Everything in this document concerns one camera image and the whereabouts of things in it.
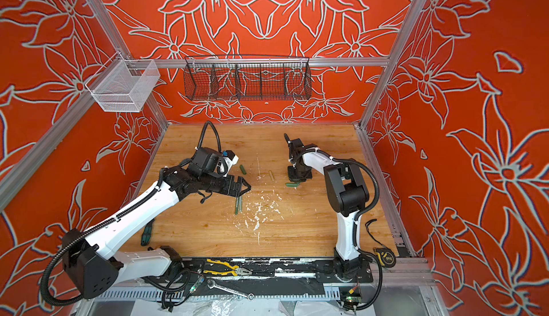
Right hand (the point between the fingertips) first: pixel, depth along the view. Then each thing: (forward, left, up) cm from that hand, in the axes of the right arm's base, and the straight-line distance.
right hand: (295, 178), depth 97 cm
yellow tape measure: (-33, -31, +2) cm, 45 cm away
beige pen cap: (+1, +12, +1) cm, 12 cm away
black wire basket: (+38, +25, +29) cm, 54 cm away
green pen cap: (-4, +2, +1) cm, 5 cm away
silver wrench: (-42, +31, 0) cm, 52 cm away
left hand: (-14, +21, +18) cm, 31 cm away
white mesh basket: (+27, +77, +32) cm, 88 cm away
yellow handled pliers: (-38, +22, 0) cm, 44 cm away
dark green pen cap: (+4, +26, 0) cm, 26 cm away
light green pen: (-14, +24, +1) cm, 28 cm away
